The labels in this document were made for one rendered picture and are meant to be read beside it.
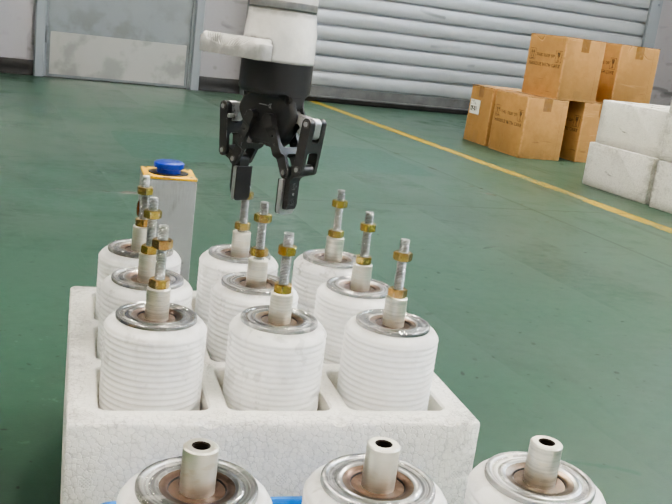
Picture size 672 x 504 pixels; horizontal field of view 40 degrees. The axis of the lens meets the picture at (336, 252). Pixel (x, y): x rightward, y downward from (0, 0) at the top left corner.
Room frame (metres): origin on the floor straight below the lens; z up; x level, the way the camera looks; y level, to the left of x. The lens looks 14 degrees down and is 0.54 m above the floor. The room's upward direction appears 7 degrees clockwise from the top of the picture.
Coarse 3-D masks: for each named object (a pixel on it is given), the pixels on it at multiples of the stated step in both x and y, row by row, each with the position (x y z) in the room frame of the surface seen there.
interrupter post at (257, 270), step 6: (252, 258) 0.95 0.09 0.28; (264, 258) 0.96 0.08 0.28; (252, 264) 0.95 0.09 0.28; (258, 264) 0.94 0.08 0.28; (264, 264) 0.95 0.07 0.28; (252, 270) 0.94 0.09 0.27; (258, 270) 0.94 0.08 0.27; (264, 270) 0.95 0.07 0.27; (252, 276) 0.94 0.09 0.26; (258, 276) 0.94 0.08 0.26; (264, 276) 0.95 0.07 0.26; (246, 282) 0.95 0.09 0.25; (252, 282) 0.94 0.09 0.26; (258, 282) 0.94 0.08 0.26; (264, 282) 0.95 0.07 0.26
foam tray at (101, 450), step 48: (96, 336) 0.95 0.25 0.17; (96, 384) 0.80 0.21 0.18; (336, 384) 0.92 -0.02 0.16; (432, 384) 0.91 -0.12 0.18; (96, 432) 0.72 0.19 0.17; (144, 432) 0.73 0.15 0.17; (192, 432) 0.75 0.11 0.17; (240, 432) 0.76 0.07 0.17; (288, 432) 0.77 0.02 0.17; (336, 432) 0.78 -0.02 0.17; (384, 432) 0.80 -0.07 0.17; (432, 432) 0.81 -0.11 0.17; (96, 480) 0.72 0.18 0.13; (288, 480) 0.77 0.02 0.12; (432, 480) 0.82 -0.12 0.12
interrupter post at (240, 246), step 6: (234, 234) 1.06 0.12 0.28; (240, 234) 1.06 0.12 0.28; (246, 234) 1.06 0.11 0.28; (234, 240) 1.06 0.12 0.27; (240, 240) 1.06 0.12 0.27; (246, 240) 1.06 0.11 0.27; (234, 246) 1.06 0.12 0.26; (240, 246) 1.06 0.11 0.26; (246, 246) 1.06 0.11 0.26; (234, 252) 1.06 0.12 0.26; (240, 252) 1.06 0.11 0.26; (246, 252) 1.06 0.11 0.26
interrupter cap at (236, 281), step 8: (240, 272) 0.98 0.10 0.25; (224, 280) 0.94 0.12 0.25; (232, 280) 0.95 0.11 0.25; (240, 280) 0.96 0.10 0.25; (272, 280) 0.97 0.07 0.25; (232, 288) 0.92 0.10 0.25; (240, 288) 0.92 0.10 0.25; (248, 288) 0.93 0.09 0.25; (256, 288) 0.94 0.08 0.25; (264, 288) 0.95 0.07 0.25; (272, 288) 0.94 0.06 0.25
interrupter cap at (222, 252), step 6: (216, 246) 1.08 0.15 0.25; (222, 246) 1.09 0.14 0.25; (228, 246) 1.09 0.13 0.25; (252, 246) 1.10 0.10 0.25; (210, 252) 1.05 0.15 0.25; (216, 252) 1.06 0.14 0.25; (222, 252) 1.06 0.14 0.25; (228, 252) 1.08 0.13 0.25; (216, 258) 1.04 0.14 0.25; (222, 258) 1.04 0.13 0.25; (228, 258) 1.03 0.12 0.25; (234, 258) 1.04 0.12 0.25; (240, 258) 1.04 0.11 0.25; (246, 258) 1.05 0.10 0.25; (270, 258) 1.07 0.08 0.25
